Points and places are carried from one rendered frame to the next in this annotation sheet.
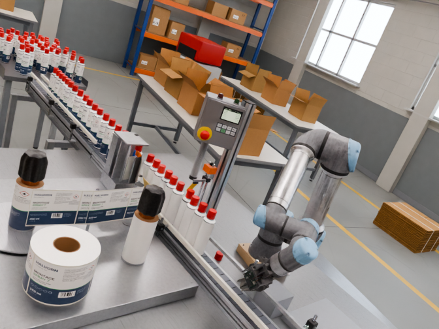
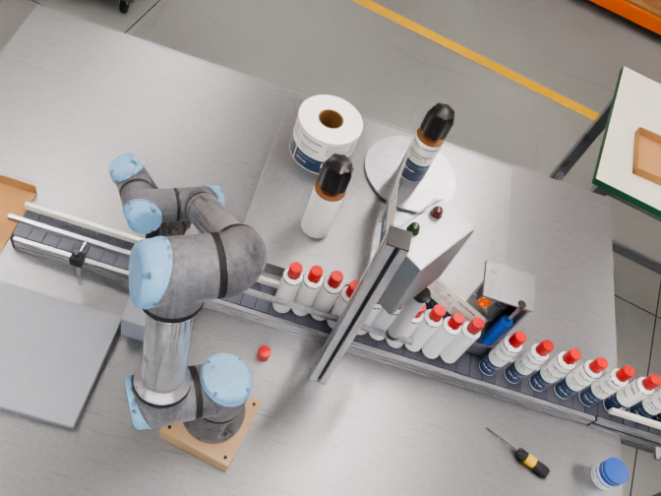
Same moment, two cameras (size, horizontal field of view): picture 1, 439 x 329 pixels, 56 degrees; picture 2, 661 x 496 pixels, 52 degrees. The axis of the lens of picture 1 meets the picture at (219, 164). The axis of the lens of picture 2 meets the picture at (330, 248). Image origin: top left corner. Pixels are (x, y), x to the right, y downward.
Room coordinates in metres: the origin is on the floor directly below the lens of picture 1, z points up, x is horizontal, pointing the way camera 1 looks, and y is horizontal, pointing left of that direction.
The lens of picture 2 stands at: (2.09, -0.71, 2.48)
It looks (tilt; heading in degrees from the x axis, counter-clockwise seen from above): 54 degrees down; 129
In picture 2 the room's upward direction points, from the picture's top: 24 degrees clockwise
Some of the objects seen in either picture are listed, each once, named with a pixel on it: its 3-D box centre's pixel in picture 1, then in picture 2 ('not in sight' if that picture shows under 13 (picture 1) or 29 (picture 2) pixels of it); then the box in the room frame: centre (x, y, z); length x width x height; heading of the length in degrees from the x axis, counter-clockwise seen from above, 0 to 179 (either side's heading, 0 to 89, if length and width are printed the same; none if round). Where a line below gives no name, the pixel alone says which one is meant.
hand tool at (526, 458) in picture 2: not in sight; (515, 450); (2.09, 0.35, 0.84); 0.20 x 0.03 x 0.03; 24
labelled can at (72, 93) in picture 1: (72, 100); not in sight; (2.44, 0.99, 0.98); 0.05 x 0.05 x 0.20
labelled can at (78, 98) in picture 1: (77, 106); not in sight; (2.38, 0.94, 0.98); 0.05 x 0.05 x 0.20
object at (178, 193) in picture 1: (174, 203); (369, 310); (1.62, 0.12, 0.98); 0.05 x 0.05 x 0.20
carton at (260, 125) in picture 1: (243, 126); not in sight; (3.45, -0.08, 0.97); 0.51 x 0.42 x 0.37; 131
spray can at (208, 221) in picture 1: (204, 232); (288, 286); (1.47, -0.04, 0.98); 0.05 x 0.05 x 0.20
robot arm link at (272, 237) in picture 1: (277, 224); (220, 387); (1.66, -0.33, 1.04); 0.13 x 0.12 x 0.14; 76
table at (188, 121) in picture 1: (193, 146); not in sight; (4.19, 0.34, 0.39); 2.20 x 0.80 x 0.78; 35
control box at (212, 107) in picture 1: (219, 121); (414, 256); (1.68, 0.06, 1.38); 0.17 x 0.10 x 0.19; 102
